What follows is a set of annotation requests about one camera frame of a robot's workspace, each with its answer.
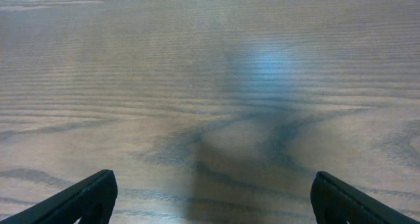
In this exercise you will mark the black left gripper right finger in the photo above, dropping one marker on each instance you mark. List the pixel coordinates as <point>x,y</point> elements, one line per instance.
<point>336,202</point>

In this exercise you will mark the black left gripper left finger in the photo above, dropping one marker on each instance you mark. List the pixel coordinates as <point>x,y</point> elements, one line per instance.
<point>90,201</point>

